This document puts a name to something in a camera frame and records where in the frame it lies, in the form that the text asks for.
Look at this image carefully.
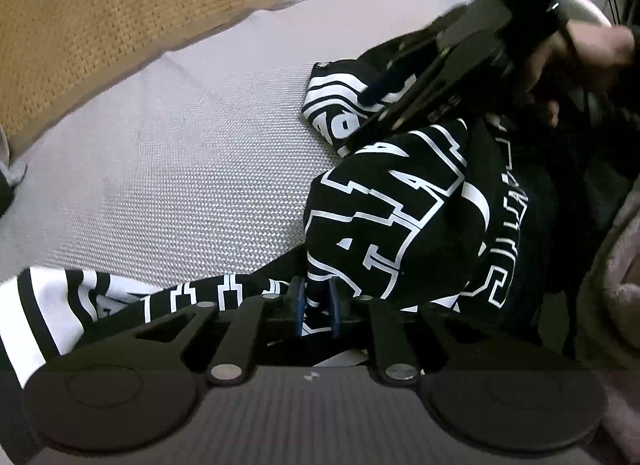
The person's pink fleece clothing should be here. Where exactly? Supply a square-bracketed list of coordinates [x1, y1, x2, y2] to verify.
[572, 190, 640, 465]

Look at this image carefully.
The black white-print shirt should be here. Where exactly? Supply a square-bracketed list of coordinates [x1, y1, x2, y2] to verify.
[0, 32, 566, 391]

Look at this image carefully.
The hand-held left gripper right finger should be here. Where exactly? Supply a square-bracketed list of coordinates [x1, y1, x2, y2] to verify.
[329, 279, 546, 387]

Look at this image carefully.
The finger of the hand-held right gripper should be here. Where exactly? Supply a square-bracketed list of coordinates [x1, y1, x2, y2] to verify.
[362, 6, 481, 104]
[345, 95, 453, 152]

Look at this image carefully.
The dark grey sweatshirt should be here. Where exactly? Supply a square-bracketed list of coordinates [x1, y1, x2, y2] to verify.
[0, 127, 28, 218]

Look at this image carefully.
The person's dark clothing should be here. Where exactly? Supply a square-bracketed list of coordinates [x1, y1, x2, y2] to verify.
[510, 90, 633, 361]

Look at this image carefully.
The person's right hand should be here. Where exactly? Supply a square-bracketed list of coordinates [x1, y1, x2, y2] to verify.
[522, 24, 638, 126]

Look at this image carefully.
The tan woven headboard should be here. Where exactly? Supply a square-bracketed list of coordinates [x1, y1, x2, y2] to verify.
[0, 0, 351, 156]

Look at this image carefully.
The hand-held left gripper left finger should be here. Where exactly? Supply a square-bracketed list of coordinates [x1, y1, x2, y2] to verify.
[65, 275, 306, 387]

